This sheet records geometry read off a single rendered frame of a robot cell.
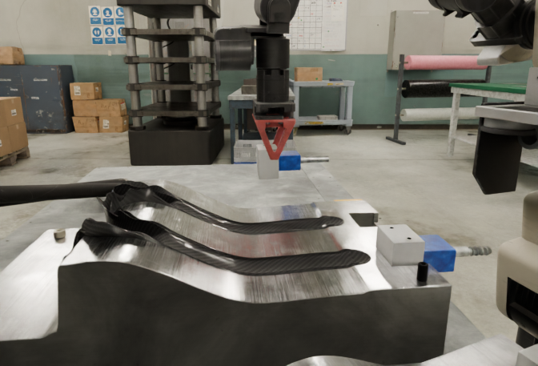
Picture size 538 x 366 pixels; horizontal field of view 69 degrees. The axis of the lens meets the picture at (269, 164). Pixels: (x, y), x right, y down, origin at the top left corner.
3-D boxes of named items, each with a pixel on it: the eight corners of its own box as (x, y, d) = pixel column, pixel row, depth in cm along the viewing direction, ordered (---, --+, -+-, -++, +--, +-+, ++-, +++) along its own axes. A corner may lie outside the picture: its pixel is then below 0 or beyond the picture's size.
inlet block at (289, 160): (324, 169, 76) (325, 142, 74) (331, 176, 71) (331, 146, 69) (257, 172, 74) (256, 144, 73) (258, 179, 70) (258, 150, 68)
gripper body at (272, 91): (256, 115, 64) (255, 69, 62) (252, 108, 74) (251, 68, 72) (295, 114, 65) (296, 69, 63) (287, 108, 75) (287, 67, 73)
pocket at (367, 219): (375, 235, 60) (377, 211, 59) (390, 251, 55) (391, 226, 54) (347, 236, 59) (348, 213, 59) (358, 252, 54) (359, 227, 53)
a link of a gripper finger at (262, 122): (255, 163, 66) (254, 107, 64) (253, 154, 73) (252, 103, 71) (295, 162, 67) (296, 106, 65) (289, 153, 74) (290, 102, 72)
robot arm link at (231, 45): (291, -5, 59) (280, -6, 67) (215, -7, 57) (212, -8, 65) (288, 75, 64) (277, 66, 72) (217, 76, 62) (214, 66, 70)
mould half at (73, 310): (362, 250, 67) (367, 173, 63) (443, 361, 42) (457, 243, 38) (53, 264, 62) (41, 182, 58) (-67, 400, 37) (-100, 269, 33)
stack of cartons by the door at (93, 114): (130, 130, 697) (126, 82, 677) (123, 133, 665) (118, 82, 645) (82, 130, 698) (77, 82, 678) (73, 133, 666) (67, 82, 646)
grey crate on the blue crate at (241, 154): (295, 154, 412) (295, 139, 408) (296, 162, 372) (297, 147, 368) (236, 153, 413) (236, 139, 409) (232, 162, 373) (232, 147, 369)
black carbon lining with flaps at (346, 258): (338, 227, 59) (341, 166, 56) (378, 285, 43) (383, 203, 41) (96, 237, 55) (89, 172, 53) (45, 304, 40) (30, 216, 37)
